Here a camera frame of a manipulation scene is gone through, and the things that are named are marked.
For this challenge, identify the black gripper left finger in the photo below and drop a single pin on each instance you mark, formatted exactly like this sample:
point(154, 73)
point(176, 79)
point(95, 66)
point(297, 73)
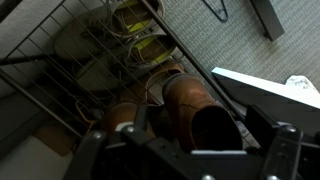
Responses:
point(90, 150)

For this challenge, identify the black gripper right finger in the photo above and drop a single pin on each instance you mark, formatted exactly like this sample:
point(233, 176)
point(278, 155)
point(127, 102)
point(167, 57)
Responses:
point(283, 150)

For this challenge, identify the brown leather boot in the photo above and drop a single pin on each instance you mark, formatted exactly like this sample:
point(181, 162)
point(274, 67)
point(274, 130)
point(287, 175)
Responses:
point(121, 115)
point(193, 106)

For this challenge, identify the white board panel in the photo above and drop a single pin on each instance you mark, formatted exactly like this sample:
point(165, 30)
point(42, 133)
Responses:
point(266, 96)

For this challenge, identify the white crumpled cloth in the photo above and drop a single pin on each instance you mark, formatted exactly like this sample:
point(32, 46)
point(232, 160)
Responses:
point(301, 83)

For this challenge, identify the grey sneaker yellow insole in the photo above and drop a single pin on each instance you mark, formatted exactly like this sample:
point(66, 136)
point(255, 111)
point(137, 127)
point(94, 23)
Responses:
point(100, 75)
point(80, 33)

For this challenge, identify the dark wooden bar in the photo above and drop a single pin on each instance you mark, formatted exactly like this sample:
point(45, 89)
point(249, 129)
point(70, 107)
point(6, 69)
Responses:
point(268, 20)

